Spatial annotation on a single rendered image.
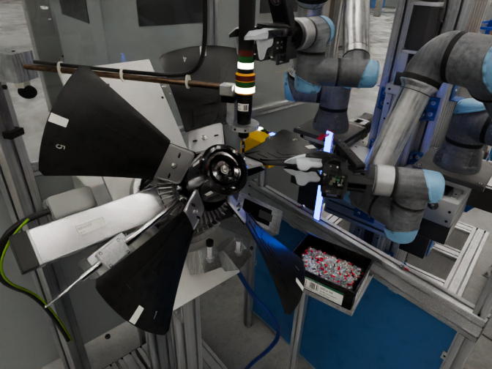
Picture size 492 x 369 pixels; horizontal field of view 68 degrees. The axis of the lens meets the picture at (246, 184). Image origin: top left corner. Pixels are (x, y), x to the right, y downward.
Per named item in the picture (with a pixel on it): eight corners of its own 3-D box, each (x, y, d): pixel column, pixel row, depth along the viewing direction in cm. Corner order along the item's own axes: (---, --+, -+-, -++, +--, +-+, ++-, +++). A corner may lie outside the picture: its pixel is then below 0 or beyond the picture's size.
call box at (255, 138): (239, 157, 144) (240, 132, 139) (258, 150, 150) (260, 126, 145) (267, 172, 134) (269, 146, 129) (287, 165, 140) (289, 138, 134)
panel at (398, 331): (250, 311, 185) (256, 200, 152) (252, 310, 186) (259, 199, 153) (401, 452, 132) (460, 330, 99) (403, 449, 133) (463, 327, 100)
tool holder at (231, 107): (217, 129, 85) (216, 87, 80) (225, 119, 91) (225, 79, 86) (255, 135, 83) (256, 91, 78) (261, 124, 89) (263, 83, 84)
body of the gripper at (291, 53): (276, 66, 82) (304, 58, 90) (278, 24, 78) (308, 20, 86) (249, 61, 86) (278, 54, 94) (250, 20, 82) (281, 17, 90)
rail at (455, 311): (247, 198, 154) (248, 181, 150) (255, 194, 156) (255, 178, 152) (475, 343, 96) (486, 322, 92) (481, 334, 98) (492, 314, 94)
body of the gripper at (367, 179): (321, 170, 84) (376, 177, 82) (323, 151, 91) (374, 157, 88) (318, 197, 88) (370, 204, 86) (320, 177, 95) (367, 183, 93)
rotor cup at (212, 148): (187, 221, 87) (211, 210, 76) (163, 165, 87) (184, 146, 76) (235, 200, 95) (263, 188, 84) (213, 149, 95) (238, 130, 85)
